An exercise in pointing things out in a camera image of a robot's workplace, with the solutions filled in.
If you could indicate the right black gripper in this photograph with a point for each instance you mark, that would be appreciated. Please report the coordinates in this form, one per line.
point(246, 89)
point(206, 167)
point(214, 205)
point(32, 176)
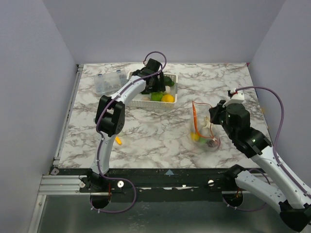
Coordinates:
point(214, 115)

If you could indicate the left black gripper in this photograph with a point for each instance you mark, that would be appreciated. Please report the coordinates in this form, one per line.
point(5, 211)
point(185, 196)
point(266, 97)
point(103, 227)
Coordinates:
point(159, 87)

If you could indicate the lime green toy fruit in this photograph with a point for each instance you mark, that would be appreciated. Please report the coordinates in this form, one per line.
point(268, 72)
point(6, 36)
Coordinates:
point(156, 96)

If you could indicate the white toy mushroom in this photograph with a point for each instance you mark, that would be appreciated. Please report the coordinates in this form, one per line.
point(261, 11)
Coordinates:
point(205, 129)

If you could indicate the white perforated plastic basket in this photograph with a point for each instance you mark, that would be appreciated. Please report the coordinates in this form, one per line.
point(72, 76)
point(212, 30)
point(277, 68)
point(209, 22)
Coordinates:
point(137, 100)

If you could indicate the yellow toy lemon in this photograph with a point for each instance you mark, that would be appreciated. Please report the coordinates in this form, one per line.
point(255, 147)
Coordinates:
point(168, 98)

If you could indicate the clear orange zip bag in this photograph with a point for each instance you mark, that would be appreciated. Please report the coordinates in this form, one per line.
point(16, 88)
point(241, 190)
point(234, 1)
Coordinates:
point(198, 111)

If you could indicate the light green toy vegetable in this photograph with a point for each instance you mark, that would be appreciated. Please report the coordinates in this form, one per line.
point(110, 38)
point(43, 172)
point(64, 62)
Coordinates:
point(203, 140)

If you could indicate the yellow toy corn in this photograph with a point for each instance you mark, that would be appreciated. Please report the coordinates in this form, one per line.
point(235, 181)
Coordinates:
point(194, 136)

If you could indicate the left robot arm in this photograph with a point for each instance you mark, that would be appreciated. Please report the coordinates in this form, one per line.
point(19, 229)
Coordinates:
point(110, 120)

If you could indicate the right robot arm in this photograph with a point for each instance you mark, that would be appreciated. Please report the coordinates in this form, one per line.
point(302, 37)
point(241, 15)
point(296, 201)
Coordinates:
point(291, 197)

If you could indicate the dark green toy avocado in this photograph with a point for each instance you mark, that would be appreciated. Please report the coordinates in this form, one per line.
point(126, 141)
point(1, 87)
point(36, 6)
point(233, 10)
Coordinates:
point(168, 81)

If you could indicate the toy bok choy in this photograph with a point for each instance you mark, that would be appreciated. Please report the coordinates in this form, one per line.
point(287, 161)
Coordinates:
point(167, 90)

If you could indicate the toy garlic bulb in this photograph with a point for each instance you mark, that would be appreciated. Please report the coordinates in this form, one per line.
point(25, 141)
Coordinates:
point(146, 98)

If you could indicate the clear plastic parts box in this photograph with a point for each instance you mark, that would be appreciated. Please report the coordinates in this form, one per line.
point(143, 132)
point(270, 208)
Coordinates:
point(109, 82)

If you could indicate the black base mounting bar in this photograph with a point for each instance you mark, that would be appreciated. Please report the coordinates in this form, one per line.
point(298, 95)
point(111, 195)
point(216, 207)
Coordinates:
point(147, 185)

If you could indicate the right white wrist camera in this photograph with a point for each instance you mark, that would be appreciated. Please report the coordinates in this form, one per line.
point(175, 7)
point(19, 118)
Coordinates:
point(234, 97)

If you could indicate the yellow handled screwdriver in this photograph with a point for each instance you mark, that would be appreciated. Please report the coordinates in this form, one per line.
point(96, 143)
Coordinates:
point(118, 140)

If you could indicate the aluminium extrusion rail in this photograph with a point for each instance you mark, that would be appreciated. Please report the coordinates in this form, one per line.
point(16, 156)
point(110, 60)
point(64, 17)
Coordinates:
point(63, 145)

